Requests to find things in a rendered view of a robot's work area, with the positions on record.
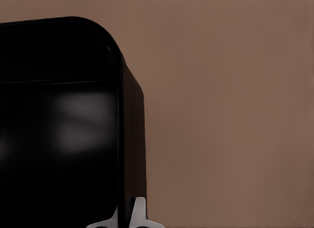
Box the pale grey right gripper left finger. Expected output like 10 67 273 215
86 208 119 228

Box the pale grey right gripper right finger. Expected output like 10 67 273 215
128 196 165 228

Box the black rectangular tray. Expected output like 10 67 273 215
0 16 149 228

